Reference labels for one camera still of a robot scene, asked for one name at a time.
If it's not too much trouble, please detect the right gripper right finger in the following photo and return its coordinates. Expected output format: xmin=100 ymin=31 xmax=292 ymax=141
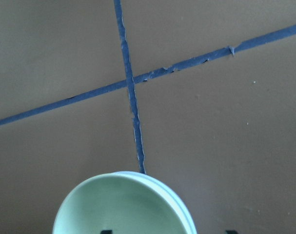
xmin=225 ymin=230 xmax=237 ymax=234

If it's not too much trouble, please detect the blue bowl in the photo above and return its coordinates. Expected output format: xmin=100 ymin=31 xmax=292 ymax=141
xmin=113 ymin=171 xmax=197 ymax=234

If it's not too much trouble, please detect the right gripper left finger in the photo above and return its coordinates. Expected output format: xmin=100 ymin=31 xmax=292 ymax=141
xmin=100 ymin=230 xmax=112 ymax=234

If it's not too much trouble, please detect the green bowl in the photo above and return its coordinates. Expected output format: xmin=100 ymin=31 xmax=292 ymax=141
xmin=52 ymin=174 xmax=187 ymax=234

